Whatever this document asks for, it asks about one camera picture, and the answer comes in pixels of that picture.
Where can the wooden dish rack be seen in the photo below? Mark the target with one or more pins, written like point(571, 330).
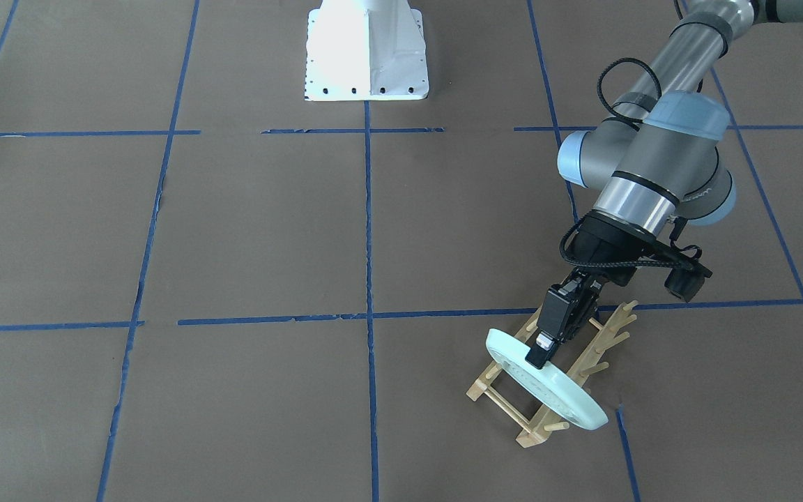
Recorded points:
point(536, 430)

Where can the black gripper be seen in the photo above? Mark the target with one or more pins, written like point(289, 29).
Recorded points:
point(602, 254)

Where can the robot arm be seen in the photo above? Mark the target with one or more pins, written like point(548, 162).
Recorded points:
point(655, 162)

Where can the light green plate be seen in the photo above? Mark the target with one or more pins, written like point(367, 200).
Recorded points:
point(549, 385)

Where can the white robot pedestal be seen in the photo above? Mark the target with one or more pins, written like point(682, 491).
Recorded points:
point(365, 51)

